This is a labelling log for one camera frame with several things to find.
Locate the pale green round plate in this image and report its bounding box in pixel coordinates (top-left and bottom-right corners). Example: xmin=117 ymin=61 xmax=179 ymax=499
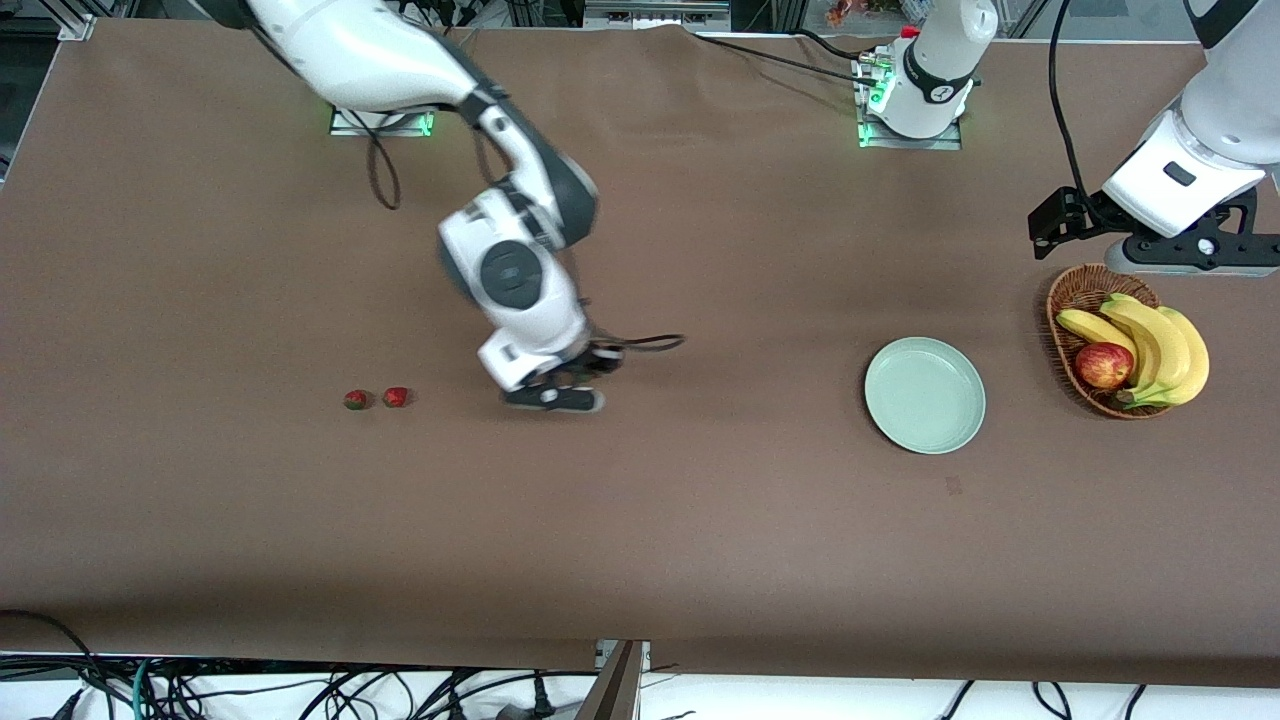
xmin=864 ymin=337 xmax=987 ymax=456

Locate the brown wicker basket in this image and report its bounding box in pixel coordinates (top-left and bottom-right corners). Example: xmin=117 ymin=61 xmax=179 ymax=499
xmin=1046 ymin=263 xmax=1173 ymax=421

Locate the red apple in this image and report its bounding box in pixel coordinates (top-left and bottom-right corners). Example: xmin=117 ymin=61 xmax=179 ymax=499
xmin=1074 ymin=342 xmax=1136 ymax=391

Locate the brown table cover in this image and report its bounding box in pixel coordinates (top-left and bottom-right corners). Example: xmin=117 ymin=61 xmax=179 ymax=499
xmin=0 ymin=18 xmax=1280 ymax=691

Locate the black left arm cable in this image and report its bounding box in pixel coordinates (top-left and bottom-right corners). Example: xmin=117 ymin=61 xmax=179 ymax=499
xmin=1047 ymin=0 xmax=1106 ymax=223

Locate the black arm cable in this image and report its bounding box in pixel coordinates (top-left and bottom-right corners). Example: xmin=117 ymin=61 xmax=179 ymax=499
xmin=1047 ymin=0 xmax=1106 ymax=223
xmin=364 ymin=105 xmax=687 ymax=353

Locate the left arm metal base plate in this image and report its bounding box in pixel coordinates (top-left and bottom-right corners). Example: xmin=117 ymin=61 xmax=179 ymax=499
xmin=853 ymin=45 xmax=964 ymax=152

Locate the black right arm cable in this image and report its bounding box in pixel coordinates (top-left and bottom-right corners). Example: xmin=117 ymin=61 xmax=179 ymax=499
xmin=364 ymin=105 xmax=687 ymax=353

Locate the silver metal bracket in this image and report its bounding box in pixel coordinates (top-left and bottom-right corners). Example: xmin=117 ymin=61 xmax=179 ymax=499
xmin=595 ymin=639 xmax=652 ymax=673

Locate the black table cable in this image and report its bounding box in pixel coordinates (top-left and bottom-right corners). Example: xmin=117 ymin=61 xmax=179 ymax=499
xmin=690 ymin=33 xmax=881 ymax=85
xmin=795 ymin=28 xmax=881 ymax=63

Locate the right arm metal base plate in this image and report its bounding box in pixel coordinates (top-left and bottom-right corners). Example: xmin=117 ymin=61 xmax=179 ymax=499
xmin=329 ymin=103 xmax=437 ymax=139

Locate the grey metal rail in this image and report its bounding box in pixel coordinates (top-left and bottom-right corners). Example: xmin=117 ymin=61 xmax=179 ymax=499
xmin=583 ymin=0 xmax=733 ymax=33

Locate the thick black floor cable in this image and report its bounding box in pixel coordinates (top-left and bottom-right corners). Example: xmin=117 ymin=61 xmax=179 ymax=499
xmin=0 ymin=608 xmax=116 ymax=720

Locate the aluminium frame profile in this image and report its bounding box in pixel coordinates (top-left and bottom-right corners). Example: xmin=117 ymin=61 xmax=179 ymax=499
xmin=52 ymin=0 xmax=98 ymax=42

